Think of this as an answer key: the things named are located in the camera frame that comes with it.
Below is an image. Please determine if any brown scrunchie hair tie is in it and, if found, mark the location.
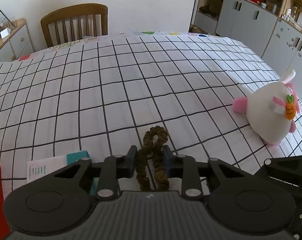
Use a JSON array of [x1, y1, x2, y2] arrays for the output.
[[136, 126, 171, 192]]

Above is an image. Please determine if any checkered white tablecloth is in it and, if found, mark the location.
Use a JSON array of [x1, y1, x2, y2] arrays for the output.
[[0, 35, 302, 196]]

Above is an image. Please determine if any white teal illustrated booklet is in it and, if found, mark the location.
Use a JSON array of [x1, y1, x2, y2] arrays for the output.
[[26, 151, 90, 183]]

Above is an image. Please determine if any white bunny plush toy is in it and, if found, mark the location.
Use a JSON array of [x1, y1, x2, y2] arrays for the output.
[[232, 70, 300, 146]]

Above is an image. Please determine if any brown wooden chair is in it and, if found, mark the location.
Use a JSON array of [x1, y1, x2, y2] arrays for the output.
[[41, 3, 108, 48]]

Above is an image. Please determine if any wooden side cabinet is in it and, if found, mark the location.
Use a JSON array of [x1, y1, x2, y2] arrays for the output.
[[0, 18, 35, 62]]

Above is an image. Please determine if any grey wooden wall cabinet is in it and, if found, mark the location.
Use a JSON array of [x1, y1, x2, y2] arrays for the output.
[[191, 0, 302, 100]]

